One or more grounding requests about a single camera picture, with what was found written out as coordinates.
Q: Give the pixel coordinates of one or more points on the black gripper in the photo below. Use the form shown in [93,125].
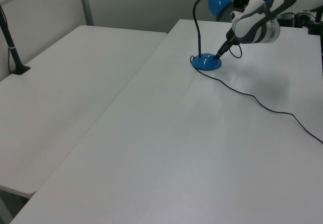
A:
[232,37]

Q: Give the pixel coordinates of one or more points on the blue gooseneck desk lamp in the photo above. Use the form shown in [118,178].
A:
[205,62]

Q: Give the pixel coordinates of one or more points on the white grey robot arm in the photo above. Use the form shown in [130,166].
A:
[255,24]

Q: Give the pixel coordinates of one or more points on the dark grey electronics box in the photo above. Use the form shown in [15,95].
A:
[286,19]

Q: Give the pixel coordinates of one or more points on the black round-topped device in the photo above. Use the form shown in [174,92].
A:
[302,18]

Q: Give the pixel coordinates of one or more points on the white side table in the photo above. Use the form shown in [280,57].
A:
[63,95]

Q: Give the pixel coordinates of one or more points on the black clamped camera stand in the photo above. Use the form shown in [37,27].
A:
[315,26]

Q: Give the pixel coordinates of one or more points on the black camera pole with base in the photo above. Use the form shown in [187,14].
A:
[15,57]

